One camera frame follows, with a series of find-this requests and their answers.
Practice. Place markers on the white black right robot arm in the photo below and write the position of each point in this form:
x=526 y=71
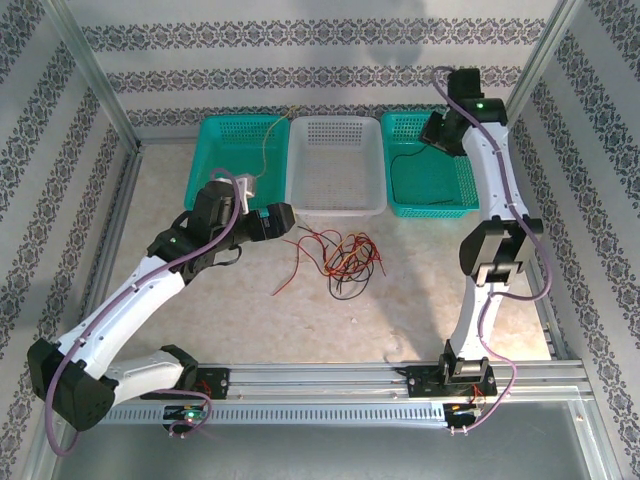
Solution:
x=482 y=170

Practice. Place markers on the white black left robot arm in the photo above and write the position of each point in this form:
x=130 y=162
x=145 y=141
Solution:
x=127 y=310

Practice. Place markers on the teal plastic basket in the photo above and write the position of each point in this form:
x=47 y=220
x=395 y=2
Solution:
x=220 y=150
x=425 y=175

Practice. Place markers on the white plastic basket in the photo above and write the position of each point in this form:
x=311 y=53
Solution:
x=335 y=170

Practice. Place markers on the small circuit board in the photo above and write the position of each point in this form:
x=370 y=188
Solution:
x=460 y=410
x=187 y=414

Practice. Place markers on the grey metal sheet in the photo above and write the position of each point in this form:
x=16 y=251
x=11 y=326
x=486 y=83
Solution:
x=320 y=455

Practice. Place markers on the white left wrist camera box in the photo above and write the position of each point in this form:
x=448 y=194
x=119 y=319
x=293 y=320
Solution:
x=246 y=192

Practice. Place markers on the aluminium table side rail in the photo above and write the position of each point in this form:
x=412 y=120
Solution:
x=115 y=235
x=557 y=330

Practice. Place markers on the aluminium frame post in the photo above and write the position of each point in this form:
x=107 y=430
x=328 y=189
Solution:
x=95 y=75
x=535 y=75

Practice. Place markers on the aluminium mounting rail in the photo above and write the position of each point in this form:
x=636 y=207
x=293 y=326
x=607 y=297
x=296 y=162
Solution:
x=320 y=380

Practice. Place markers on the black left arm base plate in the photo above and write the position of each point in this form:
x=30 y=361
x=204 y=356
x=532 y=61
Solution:
x=217 y=382

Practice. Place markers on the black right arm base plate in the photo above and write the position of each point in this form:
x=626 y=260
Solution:
x=422 y=382

